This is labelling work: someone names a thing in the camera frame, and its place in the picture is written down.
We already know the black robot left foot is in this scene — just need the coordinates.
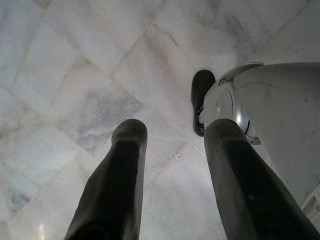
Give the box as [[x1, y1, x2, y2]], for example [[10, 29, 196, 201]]
[[191, 69, 216, 137]]

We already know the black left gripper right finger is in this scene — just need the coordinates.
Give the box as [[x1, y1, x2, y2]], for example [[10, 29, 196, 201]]
[[203, 118, 315, 240]]

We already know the silver robot left leg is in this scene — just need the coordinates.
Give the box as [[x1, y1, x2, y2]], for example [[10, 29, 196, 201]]
[[199, 62, 320, 218]]

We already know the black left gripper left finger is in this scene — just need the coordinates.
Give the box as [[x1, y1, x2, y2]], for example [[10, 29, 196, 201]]
[[63, 118, 148, 240]]

